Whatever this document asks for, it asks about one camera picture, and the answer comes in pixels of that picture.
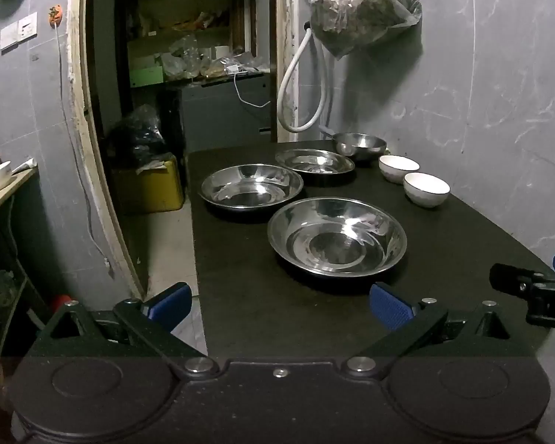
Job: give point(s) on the dark cabinet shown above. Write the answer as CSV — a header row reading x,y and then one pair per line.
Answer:
x,y
222,111

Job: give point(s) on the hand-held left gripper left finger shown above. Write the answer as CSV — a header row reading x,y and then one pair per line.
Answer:
x,y
169,306

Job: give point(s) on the red round object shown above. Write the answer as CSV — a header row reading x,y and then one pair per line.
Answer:
x,y
60,303

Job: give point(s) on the wooden shelf unit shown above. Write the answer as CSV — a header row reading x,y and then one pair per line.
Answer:
x,y
185,18

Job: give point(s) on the green box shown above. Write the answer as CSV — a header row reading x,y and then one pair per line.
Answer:
x,y
144,76

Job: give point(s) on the yellow container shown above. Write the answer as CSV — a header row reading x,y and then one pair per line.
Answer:
x,y
150,189

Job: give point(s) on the steel bowl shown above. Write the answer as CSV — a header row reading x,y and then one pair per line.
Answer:
x,y
358,145

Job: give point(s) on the white tube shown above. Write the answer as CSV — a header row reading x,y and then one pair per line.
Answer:
x,y
25,165

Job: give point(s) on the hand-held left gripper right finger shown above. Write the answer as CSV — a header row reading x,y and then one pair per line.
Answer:
x,y
391,310

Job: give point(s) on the shelf with bottles and utensils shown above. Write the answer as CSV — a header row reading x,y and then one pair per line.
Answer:
x,y
0,200

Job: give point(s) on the worn door frame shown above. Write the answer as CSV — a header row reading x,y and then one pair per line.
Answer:
x,y
81,101

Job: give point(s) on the large steel plate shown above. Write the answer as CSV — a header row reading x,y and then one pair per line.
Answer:
x,y
336,240
252,187

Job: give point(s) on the orange plug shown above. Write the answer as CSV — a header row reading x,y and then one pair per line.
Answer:
x,y
54,15

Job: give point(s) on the white ceramic bowl red rim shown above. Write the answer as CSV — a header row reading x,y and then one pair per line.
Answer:
x,y
426,188
398,166

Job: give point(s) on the black plastic bag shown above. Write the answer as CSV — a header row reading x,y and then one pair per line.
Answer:
x,y
136,136

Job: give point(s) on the hanging plastic bag dried goods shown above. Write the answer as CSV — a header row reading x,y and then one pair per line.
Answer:
x,y
365,4

